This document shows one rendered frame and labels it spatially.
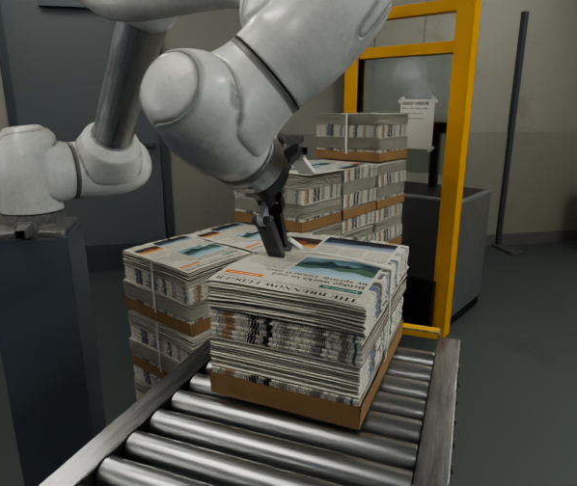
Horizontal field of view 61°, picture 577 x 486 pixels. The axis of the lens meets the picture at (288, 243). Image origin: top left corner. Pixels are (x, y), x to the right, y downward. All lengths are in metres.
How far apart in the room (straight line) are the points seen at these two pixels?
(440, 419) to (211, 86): 0.68
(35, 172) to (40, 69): 2.82
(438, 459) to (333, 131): 1.92
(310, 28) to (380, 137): 1.89
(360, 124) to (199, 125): 1.98
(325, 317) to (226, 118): 0.41
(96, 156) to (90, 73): 2.74
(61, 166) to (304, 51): 0.97
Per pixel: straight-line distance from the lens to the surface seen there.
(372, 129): 2.39
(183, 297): 1.60
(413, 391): 1.01
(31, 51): 4.17
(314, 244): 1.06
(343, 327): 0.78
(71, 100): 4.10
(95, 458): 0.87
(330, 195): 2.07
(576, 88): 5.46
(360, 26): 0.54
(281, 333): 0.84
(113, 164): 1.36
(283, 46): 0.51
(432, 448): 0.86
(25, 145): 1.37
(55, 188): 1.38
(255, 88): 0.50
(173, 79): 0.48
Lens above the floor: 1.32
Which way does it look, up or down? 16 degrees down
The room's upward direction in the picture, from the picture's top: straight up
